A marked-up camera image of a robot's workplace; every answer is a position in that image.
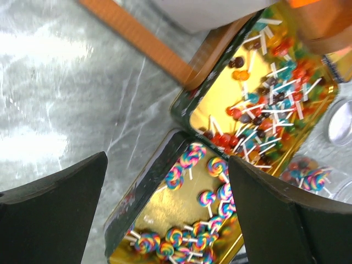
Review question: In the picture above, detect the tin of round lollipops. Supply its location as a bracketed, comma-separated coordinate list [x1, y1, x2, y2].
[171, 2, 338, 176]

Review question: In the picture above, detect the clear round lid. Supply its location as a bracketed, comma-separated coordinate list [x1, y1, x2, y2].
[323, 98, 351, 146]

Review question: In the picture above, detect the tin of swirl lollipops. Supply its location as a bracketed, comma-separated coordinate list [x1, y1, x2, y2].
[105, 130, 244, 263]

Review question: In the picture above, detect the clear plastic cup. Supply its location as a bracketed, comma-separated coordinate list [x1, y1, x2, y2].
[279, 155, 351, 204]

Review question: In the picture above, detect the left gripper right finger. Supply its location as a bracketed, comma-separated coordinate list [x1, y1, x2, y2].
[228, 156, 351, 263]

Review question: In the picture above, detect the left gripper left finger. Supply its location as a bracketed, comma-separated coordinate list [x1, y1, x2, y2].
[1, 152, 108, 263]

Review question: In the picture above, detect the orange wooden shelf rack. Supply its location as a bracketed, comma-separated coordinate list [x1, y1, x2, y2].
[78, 0, 352, 91]

